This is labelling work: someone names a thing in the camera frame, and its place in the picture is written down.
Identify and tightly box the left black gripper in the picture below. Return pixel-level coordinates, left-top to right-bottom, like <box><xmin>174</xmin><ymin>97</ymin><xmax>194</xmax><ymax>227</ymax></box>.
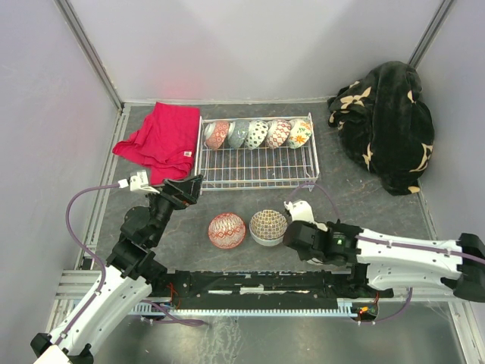
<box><xmin>141</xmin><ymin>174</ymin><xmax>203</xmax><ymax>245</ymax></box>

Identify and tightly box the red geometric pattern bowl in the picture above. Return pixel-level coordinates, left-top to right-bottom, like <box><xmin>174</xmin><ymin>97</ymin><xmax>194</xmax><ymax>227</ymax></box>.
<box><xmin>208</xmin><ymin>212</ymin><xmax>246</xmax><ymax>249</ymax></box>

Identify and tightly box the blue triangle pattern bowl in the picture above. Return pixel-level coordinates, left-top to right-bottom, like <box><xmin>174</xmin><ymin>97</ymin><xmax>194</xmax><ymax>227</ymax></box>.
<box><xmin>227</xmin><ymin>120</ymin><xmax>249</xmax><ymax>149</ymax></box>

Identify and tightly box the black diamond pattern bowl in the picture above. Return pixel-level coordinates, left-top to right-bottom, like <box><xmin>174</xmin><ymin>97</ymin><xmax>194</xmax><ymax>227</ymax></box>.
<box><xmin>245</xmin><ymin>120</ymin><xmax>269</xmax><ymax>150</ymax></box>

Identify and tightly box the red lattice pattern bowl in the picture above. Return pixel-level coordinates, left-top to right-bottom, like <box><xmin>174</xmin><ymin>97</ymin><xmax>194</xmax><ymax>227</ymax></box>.
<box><xmin>265</xmin><ymin>119</ymin><xmax>291</xmax><ymax>149</ymax></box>

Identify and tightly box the orange flower leaf bowl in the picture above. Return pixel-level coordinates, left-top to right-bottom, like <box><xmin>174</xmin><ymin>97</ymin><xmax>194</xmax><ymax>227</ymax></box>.
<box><xmin>286</xmin><ymin>118</ymin><xmax>312</xmax><ymax>149</ymax></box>

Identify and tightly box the dark scalloped floral bowl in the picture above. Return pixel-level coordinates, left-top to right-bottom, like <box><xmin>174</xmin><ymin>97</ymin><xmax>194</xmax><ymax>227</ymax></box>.
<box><xmin>204</xmin><ymin>120</ymin><xmax>230</xmax><ymax>150</ymax></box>

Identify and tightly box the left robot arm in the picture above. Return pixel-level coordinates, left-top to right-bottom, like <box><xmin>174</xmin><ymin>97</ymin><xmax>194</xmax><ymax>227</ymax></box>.
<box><xmin>30</xmin><ymin>171</ymin><xmax>203</xmax><ymax>363</ymax></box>

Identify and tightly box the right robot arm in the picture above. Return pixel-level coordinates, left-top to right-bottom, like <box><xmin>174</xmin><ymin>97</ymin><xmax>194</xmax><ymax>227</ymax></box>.
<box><xmin>283</xmin><ymin>221</ymin><xmax>484</xmax><ymax>303</ymax></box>

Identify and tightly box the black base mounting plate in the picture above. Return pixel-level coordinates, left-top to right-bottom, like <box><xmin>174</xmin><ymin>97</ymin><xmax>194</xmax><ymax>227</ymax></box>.
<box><xmin>150</xmin><ymin>270</ymin><xmax>394</xmax><ymax>312</ymax></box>

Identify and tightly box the red folded cloth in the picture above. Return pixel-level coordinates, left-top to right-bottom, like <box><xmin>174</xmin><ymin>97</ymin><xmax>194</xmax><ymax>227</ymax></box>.
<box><xmin>112</xmin><ymin>102</ymin><xmax>200</xmax><ymax>185</ymax></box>

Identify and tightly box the brown square pattern bowl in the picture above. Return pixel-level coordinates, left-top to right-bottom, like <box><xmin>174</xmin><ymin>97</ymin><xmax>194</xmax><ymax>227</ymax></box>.
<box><xmin>249</xmin><ymin>209</ymin><xmax>288</xmax><ymax>246</ymax></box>

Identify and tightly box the black floral plush blanket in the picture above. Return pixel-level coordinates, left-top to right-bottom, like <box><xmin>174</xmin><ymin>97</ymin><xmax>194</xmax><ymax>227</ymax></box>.
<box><xmin>327</xmin><ymin>61</ymin><xmax>435</xmax><ymax>196</ymax></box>

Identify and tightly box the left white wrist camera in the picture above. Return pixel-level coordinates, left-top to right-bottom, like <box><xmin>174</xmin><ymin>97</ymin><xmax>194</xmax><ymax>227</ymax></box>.
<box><xmin>128</xmin><ymin>170</ymin><xmax>160</xmax><ymax>195</ymax></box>

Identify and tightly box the white wire dish rack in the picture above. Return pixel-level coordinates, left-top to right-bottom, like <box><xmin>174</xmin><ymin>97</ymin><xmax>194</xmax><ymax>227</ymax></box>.
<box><xmin>193</xmin><ymin>118</ymin><xmax>320</xmax><ymax>191</ymax></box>

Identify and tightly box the slotted cable duct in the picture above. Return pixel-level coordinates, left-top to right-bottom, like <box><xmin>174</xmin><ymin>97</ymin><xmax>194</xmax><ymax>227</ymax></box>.
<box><xmin>130</xmin><ymin>299</ymin><xmax>378</xmax><ymax>316</ymax></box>

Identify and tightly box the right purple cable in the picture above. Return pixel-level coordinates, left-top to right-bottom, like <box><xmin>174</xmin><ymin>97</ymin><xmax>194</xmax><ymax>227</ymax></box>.
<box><xmin>287</xmin><ymin>183</ymin><xmax>340</xmax><ymax>224</ymax></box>

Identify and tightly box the aluminium frame rail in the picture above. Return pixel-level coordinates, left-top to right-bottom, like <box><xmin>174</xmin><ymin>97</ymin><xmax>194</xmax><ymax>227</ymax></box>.
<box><xmin>55</xmin><ymin>270</ymin><xmax>461</xmax><ymax>303</ymax></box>

